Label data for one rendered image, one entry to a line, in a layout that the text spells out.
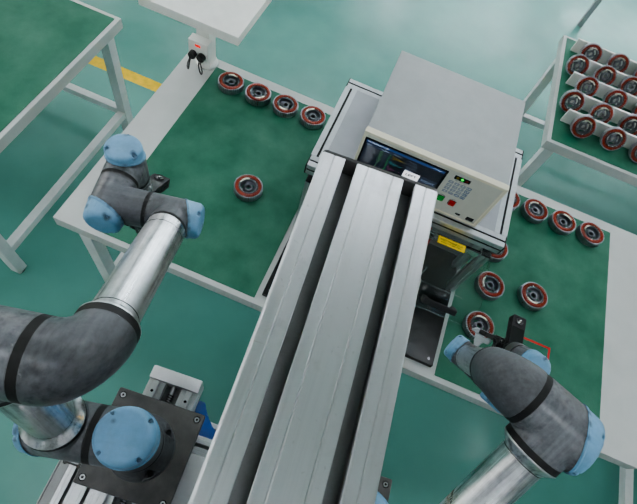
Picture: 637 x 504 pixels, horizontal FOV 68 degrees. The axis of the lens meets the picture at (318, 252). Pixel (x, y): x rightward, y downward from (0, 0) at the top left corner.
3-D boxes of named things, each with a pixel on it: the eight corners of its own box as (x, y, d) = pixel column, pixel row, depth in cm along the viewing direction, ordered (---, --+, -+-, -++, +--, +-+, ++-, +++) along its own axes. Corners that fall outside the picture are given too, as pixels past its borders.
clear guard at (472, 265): (468, 328, 144) (477, 322, 139) (396, 297, 145) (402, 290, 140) (486, 244, 160) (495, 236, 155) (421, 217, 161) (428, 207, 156)
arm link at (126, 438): (154, 477, 100) (145, 475, 88) (90, 466, 99) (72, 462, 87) (171, 419, 106) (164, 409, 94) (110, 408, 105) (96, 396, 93)
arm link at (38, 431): (94, 471, 98) (2, 389, 53) (21, 458, 96) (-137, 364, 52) (116, 413, 105) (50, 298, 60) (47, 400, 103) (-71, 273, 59)
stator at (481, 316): (487, 347, 171) (492, 344, 168) (458, 335, 171) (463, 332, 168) (492, 320, 176) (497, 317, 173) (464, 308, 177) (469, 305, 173)
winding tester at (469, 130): (474, 227, 149) (509, 191, 131) (347, 174, 150) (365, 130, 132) (494, 143, 168) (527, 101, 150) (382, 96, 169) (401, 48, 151)
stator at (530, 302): (522, 279, 187) (527, 275, 184) (546, 295, 186) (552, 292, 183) (512, 300, 182) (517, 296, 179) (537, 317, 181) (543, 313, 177)
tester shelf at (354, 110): (497, 254, 151) (505, 248, 147) (303, 172, 152) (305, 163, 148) (517, 158, 173) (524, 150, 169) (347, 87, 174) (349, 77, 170)
